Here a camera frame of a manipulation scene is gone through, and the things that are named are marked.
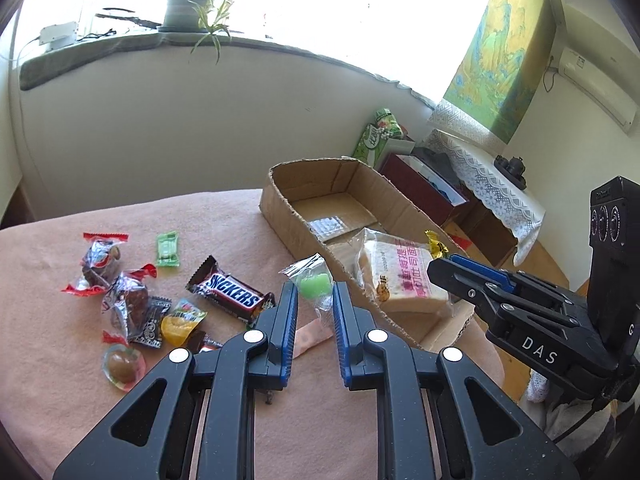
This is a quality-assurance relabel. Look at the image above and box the white air conditioner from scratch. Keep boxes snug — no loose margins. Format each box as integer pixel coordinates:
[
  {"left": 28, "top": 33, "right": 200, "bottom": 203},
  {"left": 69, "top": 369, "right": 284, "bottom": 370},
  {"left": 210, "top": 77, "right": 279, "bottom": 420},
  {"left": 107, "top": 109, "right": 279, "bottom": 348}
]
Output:
[{"left": 556, "top": 47, "right": 640, "bottom": 136}]

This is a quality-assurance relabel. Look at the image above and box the brown chocolate bar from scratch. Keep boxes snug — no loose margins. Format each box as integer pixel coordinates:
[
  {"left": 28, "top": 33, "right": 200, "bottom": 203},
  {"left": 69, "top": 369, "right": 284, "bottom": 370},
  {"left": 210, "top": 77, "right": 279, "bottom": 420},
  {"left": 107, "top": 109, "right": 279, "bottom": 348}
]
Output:
[{"left": 186, "top": 255, "right": 276, "bottom": 326}]

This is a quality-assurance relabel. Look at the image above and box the potted spider plant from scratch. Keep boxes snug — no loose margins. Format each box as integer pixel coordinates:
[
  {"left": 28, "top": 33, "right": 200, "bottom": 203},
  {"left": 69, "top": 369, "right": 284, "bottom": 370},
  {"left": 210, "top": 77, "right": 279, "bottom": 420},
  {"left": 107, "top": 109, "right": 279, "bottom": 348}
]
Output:
[{"left": 147, "top": 0, "right": 251, "bottom": 66}]

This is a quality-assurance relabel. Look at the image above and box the green snack bag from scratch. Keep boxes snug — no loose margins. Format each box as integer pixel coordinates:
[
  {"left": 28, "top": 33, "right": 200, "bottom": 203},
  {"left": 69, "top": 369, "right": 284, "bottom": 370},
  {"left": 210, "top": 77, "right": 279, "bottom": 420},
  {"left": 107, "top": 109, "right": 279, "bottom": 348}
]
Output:
[{"left": 375, "top": 107, "right": 405, "bottom": 141}]

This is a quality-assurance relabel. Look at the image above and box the yellow jelly packet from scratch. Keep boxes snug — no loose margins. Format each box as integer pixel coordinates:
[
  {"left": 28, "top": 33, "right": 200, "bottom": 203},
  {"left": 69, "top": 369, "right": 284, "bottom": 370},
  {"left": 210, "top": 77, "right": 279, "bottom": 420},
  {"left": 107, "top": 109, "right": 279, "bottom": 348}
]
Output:
[{"left": 160, "top": 298, "right": 207, "bottom": 347}]

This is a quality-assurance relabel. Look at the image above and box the cardboard box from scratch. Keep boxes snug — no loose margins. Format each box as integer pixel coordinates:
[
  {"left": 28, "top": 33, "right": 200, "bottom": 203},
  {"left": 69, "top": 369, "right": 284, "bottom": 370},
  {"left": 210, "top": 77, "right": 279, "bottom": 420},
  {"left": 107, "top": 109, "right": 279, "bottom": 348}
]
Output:
[{"left": 258, "top": 156, "right": 481, "bottom": 353}]

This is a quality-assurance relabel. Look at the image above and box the lace covered side table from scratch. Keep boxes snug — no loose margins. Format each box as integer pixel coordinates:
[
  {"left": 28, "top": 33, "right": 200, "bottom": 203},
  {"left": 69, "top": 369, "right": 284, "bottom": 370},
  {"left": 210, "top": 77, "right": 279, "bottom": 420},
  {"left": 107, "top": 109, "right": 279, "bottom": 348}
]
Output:
[{"left": 427, "top": 127, "right": 546, "bottom": 266}]

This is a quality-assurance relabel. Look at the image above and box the light green candy packet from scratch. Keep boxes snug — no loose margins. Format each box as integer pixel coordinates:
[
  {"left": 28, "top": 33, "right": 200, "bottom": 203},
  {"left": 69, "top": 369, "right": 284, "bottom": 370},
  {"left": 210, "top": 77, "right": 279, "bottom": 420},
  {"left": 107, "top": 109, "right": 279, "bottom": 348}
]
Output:
[{"left": 155, "top": 231, "right": 181, "bottom": 267}]

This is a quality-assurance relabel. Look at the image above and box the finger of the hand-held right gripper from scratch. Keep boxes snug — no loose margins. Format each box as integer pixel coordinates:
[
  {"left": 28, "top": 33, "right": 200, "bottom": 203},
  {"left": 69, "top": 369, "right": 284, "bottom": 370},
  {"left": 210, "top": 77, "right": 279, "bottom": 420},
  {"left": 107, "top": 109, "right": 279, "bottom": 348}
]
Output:
[
  {"left": 427, "top": 258, "right": 571, "bottom": 333},
  {"left": 450, "top": 255, "right": 588, "bottom": 326}
]

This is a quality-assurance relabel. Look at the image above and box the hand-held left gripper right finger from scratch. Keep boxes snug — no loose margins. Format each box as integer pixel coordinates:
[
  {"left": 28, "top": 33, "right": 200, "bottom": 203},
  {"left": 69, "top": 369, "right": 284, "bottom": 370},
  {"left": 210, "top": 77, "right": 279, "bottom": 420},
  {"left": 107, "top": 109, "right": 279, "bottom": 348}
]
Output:
[{"left": 332, "top": 281, "right": 581, "bottom": 480}]

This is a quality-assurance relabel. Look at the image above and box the white electronic device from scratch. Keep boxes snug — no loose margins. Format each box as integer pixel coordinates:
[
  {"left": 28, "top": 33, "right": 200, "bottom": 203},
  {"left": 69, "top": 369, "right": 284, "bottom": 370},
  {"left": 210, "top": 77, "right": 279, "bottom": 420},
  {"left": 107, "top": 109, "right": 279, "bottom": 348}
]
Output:
[{"left": 39, "top": 21, "right": 81, "bottom": 51}]

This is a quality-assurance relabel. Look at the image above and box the black patterned snack packet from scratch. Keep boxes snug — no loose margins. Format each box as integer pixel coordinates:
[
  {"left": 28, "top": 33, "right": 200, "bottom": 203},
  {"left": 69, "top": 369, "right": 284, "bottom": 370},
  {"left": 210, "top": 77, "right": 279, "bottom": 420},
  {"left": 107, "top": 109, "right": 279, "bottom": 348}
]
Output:
[{"left": 131, "top": 296, "right": 172, "bottom": 350}]

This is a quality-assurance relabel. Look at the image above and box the gold-wrapped candy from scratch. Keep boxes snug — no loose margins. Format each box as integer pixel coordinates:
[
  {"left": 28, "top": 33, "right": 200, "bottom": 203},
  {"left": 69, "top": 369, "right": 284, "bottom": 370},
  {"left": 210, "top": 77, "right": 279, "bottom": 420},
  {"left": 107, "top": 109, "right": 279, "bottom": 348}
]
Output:
[{"left": 424, "top": 230, "right": 448, "bottom": 256}]

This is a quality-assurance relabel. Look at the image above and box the dark brown candy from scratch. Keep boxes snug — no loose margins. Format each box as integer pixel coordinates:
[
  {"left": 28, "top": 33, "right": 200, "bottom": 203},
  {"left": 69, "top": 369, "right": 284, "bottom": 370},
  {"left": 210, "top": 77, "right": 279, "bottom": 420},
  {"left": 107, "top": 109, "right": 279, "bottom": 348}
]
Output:
[{"left": 187, "top": 330, "right": 223, "bottom": 356}]

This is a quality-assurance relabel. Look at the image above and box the red-edged dark snack packet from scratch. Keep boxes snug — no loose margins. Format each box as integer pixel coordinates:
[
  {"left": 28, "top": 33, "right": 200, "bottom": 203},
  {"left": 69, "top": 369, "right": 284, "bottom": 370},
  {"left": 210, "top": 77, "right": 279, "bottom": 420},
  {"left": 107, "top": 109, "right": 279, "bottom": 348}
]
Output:
[
  {"left": 101, "top": 263, "right": 158, "bottom": 343},
  {"left": 61, "top": 232, "right": 131, "bottom": 297}
]

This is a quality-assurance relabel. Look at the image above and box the landscape wall scroll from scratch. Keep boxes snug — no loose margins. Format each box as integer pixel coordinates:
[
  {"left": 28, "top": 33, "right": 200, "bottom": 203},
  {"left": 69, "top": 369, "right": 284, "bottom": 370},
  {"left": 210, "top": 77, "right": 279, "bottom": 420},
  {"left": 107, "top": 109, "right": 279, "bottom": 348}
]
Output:
[{"left": 429, "top": 0, "right": 558, "bottom": 143}]

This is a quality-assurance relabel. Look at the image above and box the dark grey cloth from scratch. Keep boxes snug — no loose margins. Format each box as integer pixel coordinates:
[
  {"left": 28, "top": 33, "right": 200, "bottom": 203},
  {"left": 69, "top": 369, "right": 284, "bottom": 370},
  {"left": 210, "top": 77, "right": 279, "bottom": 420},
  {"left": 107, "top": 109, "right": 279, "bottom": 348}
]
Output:
[{"left": 414, "top": 146, "right": 462, "bottom": 186}]

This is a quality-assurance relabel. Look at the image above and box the clear packet with green candy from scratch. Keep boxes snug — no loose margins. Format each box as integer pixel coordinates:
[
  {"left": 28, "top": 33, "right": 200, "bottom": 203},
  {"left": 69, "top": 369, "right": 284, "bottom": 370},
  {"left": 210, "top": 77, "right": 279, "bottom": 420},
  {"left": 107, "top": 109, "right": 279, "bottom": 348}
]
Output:
[{"left": 278, "top": 253, "right": 333, "bottom": 321}]

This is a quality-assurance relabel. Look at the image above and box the sliced bread packet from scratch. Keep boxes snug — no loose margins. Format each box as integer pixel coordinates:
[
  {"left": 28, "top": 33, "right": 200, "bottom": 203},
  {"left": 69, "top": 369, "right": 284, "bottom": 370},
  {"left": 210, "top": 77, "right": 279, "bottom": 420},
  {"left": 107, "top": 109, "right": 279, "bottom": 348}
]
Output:
[{"left": 356, "top": 228, "right": 451, "bottom": 317}]

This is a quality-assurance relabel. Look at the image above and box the dark red box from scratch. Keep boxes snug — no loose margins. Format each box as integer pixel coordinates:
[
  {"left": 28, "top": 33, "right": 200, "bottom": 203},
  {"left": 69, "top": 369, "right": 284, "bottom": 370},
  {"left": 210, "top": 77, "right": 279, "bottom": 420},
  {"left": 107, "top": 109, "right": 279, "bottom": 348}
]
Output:
[{"left": 378, "top": 152, "right": 471, "bottom": 226}]

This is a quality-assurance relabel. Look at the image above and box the green tissue box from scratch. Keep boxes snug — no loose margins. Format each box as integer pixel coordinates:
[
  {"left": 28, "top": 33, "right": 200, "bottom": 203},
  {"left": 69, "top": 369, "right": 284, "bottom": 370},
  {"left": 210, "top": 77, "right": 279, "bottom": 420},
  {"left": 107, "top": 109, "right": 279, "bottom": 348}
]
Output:
[{"left": 351, "top": 124, "right": 416, "bottom": 166}]

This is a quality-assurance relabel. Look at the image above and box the clear plastic piece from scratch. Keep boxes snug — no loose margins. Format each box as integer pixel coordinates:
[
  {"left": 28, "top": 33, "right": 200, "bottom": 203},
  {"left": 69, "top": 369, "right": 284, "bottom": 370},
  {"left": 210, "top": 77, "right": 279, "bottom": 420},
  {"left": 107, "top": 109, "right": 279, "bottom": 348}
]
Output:
[{"left": 306, "top": 215, "right": 346, "bottom": 243}]

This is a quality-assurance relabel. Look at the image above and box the wooden cabinet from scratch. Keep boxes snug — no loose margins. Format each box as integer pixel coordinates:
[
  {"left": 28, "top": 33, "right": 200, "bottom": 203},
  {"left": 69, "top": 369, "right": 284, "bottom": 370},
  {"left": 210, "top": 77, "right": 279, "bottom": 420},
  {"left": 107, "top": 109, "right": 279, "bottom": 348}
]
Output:
[{"left": 447, "top": 185, "right": 521, "bottom": 263}]

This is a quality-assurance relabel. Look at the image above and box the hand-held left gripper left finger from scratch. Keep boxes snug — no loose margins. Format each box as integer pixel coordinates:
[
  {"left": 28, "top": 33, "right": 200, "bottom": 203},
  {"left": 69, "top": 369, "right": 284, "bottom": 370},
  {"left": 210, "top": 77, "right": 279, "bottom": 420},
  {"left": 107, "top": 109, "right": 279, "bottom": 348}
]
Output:
[{"left": 52, "top": 281, "right": 300, "bottom": 480}]

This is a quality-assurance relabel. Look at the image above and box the black teapot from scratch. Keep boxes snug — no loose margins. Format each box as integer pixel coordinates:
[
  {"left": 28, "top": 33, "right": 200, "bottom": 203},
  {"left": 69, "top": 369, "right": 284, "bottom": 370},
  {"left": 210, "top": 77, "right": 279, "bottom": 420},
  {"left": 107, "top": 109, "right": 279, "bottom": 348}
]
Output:
[{"left": 494, "top": 155, "right": 528, "bottom": 191}]

